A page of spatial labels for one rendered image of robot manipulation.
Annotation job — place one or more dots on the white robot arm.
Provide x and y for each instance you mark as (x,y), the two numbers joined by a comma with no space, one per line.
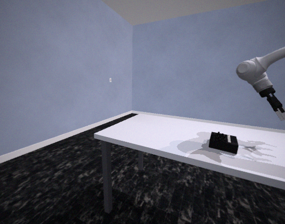
(254,71)

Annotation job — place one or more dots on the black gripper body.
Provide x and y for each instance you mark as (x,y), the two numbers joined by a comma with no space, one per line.
(267,91)

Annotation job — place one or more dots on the black lighting desk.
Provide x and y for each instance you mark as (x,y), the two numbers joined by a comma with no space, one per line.
(223,142)

